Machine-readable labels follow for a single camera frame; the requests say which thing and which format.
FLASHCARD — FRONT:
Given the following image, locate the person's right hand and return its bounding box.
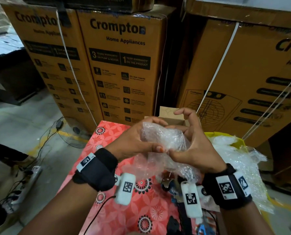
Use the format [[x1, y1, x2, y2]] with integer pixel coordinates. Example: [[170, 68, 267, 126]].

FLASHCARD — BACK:
[[166, 107, 227, 174]]

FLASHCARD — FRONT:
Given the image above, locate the bubble wrap sheet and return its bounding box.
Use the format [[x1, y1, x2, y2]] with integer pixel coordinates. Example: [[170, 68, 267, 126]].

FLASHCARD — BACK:
[[133, 120, 202, 184]]

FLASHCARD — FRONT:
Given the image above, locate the bubble wrap bundle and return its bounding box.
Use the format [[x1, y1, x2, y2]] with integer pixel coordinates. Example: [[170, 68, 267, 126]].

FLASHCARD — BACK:
[[204, 134, 276, 213]]

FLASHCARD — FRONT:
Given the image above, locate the orange floral tablecloth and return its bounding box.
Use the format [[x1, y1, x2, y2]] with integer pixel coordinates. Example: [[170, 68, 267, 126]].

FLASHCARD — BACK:
[[57, 120, 220, 235]]

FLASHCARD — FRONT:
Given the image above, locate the tape dispenser with tape roll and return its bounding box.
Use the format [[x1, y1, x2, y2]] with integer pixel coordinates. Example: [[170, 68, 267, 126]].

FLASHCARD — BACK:
[[158, 175, 217, 235]]

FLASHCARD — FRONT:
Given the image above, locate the pile of white papers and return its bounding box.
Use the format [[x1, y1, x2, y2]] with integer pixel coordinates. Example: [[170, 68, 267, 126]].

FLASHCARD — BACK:
[[0, 32, 26, 59]]

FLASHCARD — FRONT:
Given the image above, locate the person's left hand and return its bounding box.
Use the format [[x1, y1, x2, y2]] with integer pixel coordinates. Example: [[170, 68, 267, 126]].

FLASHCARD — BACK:
[[105, 116, 170, 162]]

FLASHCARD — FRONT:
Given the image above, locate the person's left forearm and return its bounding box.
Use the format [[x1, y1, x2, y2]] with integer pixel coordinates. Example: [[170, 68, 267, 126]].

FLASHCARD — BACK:
[[18, 181, 99, 235]]

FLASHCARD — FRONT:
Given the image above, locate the white power strip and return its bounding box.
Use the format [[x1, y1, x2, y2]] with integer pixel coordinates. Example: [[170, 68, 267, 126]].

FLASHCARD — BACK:
[[2, 165, 43, 213]]

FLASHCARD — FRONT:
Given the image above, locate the yellow plastic bin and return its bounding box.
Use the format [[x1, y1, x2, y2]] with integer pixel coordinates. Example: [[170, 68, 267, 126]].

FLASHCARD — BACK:
[[204, 132, 246, 150]]

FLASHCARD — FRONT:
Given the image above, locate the wire-guard floor fan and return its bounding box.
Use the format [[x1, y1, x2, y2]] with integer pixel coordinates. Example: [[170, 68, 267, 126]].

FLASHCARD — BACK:
[[55, 116, 92, 149]]

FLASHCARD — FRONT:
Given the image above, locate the black wristband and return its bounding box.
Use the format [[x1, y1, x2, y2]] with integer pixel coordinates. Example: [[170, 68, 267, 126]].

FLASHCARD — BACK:
[[202, 163, 253, 211], [72, 148, 119, 192]]

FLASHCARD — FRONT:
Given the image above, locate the small cardboard box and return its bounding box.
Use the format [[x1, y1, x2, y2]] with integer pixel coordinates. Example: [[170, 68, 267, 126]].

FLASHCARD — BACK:
[[145, 106, 185, 126]]

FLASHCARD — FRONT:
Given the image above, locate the stack of Crompton cartons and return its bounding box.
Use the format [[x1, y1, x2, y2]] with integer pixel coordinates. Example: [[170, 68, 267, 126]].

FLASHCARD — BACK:
[[1, 0, 291, 147]]

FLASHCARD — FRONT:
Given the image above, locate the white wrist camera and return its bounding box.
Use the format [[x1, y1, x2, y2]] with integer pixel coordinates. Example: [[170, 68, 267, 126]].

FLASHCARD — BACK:
[[114, 173, 136, 206], [181, 181, 203, 218]]

